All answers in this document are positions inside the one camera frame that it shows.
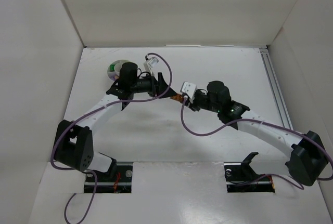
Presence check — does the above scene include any light purple lego brick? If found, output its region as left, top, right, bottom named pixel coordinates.
left=111, top=75, right=119, bottom=81

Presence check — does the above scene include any orange lego brick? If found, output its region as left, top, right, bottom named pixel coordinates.
left=170, top=94, right=184, bottom=103

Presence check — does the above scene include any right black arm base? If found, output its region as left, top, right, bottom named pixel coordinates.
left=223, top=152, right=275, bottom=193

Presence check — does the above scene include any aluminium rail right edge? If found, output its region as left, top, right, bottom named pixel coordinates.
left=259, top=47, right=293, bottom=130

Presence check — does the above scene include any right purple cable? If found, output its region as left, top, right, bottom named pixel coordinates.
left=180, top=96, right=333, bottom=190

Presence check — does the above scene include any purple cable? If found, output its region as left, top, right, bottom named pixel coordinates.
left=50, top=52, right=174, bottom=223
left=180, top=96, right=333, bottom=190

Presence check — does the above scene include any white round divided container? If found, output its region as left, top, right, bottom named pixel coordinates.
left=107, top=60, right=130, bottom=81

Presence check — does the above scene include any green lego brick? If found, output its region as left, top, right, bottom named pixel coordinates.
left=108, top=63, right=116, bottom=72

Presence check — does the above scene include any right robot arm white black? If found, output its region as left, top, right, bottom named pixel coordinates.
left=181, top=81, right=332, bottom=186

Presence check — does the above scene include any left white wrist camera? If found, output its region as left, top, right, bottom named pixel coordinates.
left=144, top=56, right=159, bottom=75

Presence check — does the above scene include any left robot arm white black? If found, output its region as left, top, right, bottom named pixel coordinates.
left=51, top=62, right=177, bottom=175

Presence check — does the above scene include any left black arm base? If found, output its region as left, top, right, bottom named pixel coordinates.
left=95, top=162, right=133, bottom=194

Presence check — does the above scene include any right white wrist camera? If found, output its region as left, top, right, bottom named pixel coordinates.
left=180, top=81, right=197, bottom=103

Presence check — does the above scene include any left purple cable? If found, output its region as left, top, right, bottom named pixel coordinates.
left=50, top=52, right=174, bottom=223

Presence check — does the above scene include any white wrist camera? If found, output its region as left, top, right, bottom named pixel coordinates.
left=180, top=81, right=197, bottom=103
left=144, top=56, right=159, bottom=75

